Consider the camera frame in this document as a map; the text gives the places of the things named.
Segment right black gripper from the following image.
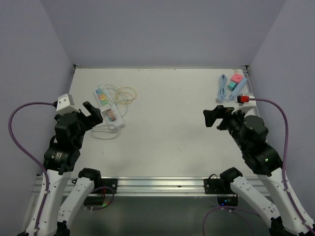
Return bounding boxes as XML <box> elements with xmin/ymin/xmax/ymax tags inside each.
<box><xmin>203</xmin><ymin>104</ymin><xmax>249</xmax><ymax>150</ymax></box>

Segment white charger plug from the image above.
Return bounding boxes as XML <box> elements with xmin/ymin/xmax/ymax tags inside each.
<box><xmin>100</xmin><ymin>108</ymin><xmax>111</xmax><ymax>117</ymax></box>

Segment green charger plug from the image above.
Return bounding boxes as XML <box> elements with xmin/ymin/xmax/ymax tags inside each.
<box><xmin>101</xmin><ymin>100</ymin><xmax>109</xmax><ymax>106</ymax></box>

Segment yellow charger plug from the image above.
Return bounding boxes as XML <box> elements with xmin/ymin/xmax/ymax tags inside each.
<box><xmin>98</xmin><ymin>94</ymin><xmax>106</xmax><ymax>101</ymax></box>

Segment white power strip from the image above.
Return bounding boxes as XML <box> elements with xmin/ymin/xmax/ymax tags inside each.
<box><xmin>94</xmin><ymin>88</ymin><xmax>125</xmax><ymax>130</ymax></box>

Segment blue power strip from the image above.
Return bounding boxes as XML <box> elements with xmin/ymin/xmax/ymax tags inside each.
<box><xmin>229</xmin><ymin>77</ymin><xmax>247</xmax><ymax>100</ymax></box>

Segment yellow charging cable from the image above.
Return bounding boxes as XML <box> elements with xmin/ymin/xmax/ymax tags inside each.
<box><xmin>108</xmin><ymin>85</ymin><xmax>137</xmax><ymax>106</ymax></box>

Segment teal cube adapter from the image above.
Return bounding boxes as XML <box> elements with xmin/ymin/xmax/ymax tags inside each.
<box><xmin>227</xmin><ymin>81</ymin><xmax>238</xmax><ymax>91</ymax></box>

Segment pink cube adapter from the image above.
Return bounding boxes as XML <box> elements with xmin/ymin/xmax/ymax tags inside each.
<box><xmin>231</xmin><ymin>73</ymin><xmax>244</xmax><ymax>84</ymax></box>

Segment teal charger plug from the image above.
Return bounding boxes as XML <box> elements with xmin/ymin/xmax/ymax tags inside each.
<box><xmin>95</xmin><ymin>89</ymin><xmax>103</xmax><ymax>95</ymax></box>

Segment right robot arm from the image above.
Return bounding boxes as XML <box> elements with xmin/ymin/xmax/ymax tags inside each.
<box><xmin>203</xmin><ymin>105</ymin><xmax>315</xmax><ymax>236</ymax></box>

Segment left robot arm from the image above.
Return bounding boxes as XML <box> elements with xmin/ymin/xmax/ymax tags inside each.
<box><xmin>21</xmin><ymin>99</ymin><xmax>103</xmax><ymax>236</ymax></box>

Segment white power strip cord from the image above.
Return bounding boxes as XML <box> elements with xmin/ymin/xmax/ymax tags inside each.
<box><xmin>91</xmin><ymin>124</ymin><xmax>122</xmax><ymax>140</ymax></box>

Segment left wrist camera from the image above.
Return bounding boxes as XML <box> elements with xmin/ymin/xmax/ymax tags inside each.
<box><xmin>56</xmin><ymin>94</ymin><xmax>76</xmax><ymax>115</ymax></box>

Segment right black base bracket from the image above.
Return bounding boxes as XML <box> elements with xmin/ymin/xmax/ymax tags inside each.
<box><xmin>203</xmin><ymin>174</ymin><xmax>221</xmax><ymax>194</ymax></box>

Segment black base bracket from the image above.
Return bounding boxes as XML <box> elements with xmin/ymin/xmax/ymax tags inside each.
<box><xmin>203</xmin><ymin>174</ymin><xmax>221</xmax><ymax>194</ymax></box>
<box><xmin>98</xmin><ymin>178</ymin><xmax>118</xmax><ymax>194</ymax></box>

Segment left black base bracket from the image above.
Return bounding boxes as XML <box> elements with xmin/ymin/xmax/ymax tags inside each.
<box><xmin>98</xmin><ymin>178</ymin><xmax>118</xmax><ymax>194</ymax></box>

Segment aluminium mounting rail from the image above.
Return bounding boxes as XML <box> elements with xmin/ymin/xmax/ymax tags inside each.
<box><xmin>29</xmin><ymin>176</ymin><xmax>279</xmax><ymax>197</ymax></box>

